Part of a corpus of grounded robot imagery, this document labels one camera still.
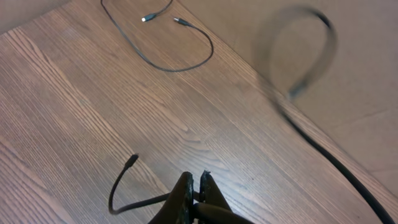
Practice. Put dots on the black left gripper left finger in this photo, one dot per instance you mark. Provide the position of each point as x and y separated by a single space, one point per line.
176 209

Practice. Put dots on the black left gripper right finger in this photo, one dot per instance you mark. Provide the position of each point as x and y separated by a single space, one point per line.
212 206

